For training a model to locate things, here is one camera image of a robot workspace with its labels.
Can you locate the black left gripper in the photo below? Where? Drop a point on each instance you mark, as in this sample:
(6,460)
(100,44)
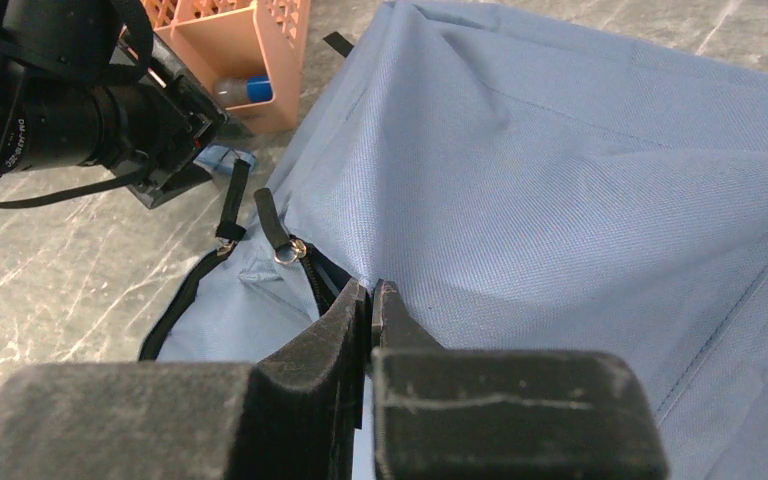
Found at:
(89,84)

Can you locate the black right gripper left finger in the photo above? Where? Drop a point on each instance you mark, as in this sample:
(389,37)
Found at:
(291,415)

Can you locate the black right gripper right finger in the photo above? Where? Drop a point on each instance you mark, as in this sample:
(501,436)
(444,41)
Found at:
(502,414)

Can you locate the blue grey student backpack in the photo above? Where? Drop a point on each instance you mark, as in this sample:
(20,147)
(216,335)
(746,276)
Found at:
(527,184)

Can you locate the peach plastic file organizer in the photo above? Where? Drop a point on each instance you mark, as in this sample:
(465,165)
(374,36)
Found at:
(240,39)

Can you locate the blue correction tape dispenser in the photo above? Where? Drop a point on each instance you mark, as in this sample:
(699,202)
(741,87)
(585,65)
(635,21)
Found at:
(220,160)

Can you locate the grey blue cylinder bottle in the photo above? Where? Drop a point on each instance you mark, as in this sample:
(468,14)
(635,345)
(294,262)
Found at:
(232,92)

